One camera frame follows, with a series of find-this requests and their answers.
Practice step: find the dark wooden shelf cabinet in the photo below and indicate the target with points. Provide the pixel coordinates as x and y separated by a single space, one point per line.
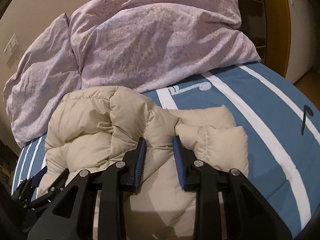
254 23

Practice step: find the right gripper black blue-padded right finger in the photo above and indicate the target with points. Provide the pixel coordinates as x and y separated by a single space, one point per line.
228 206

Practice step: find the lilac floral duvet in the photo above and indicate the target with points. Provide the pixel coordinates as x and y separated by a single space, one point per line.
139 44

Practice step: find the white wall socket panel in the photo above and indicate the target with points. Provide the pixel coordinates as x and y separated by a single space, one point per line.
11 47

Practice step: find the blue white striped bedsheet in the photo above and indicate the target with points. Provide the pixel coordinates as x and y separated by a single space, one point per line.
245 117

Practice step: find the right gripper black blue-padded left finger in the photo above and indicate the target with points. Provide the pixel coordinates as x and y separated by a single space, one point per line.
93 198

